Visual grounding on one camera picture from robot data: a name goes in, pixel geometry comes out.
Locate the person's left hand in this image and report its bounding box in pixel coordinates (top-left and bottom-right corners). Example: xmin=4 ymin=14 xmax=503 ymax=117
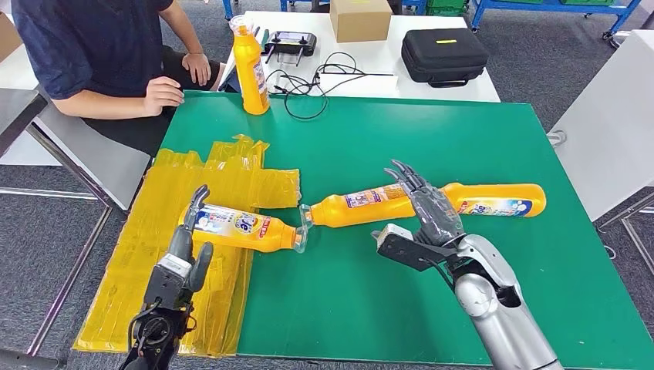
xmin=182 ymin=52 xmax=213 ymax=87

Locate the person's right hand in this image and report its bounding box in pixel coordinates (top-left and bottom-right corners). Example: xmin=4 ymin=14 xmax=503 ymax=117
xmin=143 ymin=76 xmax=185 ymax=117

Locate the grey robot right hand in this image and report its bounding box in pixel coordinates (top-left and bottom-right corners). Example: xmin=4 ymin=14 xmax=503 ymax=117
xmin=384 ymin=160 xmax=466 ymax=249

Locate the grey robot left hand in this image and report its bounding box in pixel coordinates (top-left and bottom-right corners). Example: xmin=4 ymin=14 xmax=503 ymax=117
xmin=168 ymin=184 xmax=214 ymax=293

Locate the orange detergent bottle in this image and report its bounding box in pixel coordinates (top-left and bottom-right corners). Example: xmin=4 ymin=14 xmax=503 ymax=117
xmin=178 ymin=203 xmax=309 ymax=255
xmin=228 ymin=15 xmax=271 ymax=116
xmin=441 ymin=182 xmax=548 ymax=219
xmin=298 ymin=183 xmax=417 ymax=229

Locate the dark blue folder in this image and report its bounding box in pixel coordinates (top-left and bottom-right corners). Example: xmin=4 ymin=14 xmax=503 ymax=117
xmin=219 ymin=25 xmax=261 ymax=95

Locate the yellow plastic sheet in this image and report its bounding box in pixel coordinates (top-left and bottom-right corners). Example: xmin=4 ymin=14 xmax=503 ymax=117
xmin=72 ymin=135 xmax=302 ymax=358

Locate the green table mat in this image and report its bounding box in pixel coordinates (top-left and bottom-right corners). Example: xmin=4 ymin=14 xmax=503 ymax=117
xmin=155 ymin=92 xmax=654 ymax=370

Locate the person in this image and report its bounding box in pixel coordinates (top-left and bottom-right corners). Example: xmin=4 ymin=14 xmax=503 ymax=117
xmin=11 ymin=0 xmax=226 ymax=156

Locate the black remote controller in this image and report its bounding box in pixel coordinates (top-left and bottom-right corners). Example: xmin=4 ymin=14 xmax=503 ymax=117
xmin=263 ymin=31 xmax=318 ymax=67

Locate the dark grey table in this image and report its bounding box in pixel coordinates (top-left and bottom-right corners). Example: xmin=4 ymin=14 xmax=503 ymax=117
xmin=0 ymin=87 xmax=48 ymax=160

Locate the black zip carry case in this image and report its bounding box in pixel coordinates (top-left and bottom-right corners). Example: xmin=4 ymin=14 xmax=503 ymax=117
xmin=400 ymin=28 xmax=490 ymax=89

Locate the white work table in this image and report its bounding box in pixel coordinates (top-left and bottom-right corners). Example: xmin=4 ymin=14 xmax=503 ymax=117
xmin=218 ymin=11 xmax=502 ymax=104

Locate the brown cardboard box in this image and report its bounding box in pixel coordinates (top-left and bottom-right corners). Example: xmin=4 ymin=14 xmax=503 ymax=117
xmin=0 ymin=12 xmax=24 ymax=65

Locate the closed cardboard box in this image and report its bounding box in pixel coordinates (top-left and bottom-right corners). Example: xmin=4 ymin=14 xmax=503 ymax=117
xmin=329 ymin=0 xmax=393 ymax=43

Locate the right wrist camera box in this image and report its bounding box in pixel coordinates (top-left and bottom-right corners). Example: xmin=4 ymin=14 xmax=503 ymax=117
xmin=371 ymin=224 xmax=461 ymax=273

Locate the black tangled cable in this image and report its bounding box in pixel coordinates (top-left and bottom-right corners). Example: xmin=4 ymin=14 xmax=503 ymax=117
xmin=264 ymin=52 xmax=366 ymax=122

